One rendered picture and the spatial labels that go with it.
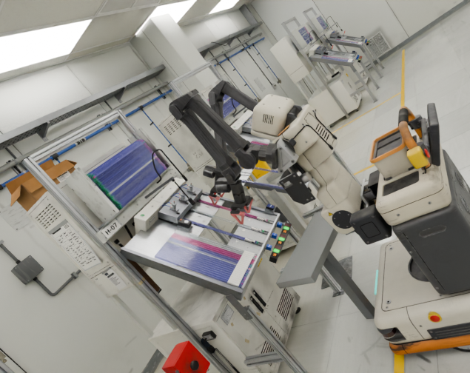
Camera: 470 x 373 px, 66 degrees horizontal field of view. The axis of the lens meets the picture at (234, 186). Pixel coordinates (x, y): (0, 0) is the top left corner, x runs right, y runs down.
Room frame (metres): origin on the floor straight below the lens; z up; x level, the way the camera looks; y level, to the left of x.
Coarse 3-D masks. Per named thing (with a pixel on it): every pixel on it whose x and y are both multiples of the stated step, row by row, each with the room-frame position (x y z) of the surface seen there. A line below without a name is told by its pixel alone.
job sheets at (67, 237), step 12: (60, 228) 2.12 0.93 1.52; (72, 228) 2.07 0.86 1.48; (60, 240) 2.18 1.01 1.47; (72, 240) 2.11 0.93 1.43; (84, 240) 2.07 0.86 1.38; (72, 252) 2.18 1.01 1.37; (84, 252) 2.12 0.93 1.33; (84, 264) 2.18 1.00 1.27; (96, 264) 2.11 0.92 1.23; (108, 276) 2.11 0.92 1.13; (120, 288) 2.11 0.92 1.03
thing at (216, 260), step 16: (176, 240) 2.01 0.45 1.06; (192, 240) 2.00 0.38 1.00; (208, 240) 2.00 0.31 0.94; (160, 256) 1.89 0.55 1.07; (176, 256) 1.89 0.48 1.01; (192, 256) 1.89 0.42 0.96; (208, 256) 1.89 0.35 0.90; (224, 256) 1.88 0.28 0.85; (240, 256) 1.88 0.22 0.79; (256, 256) 1.88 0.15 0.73; (208, 272) 1.78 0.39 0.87; (224, 272) 1.78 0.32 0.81; (240, 272) 1.77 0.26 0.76
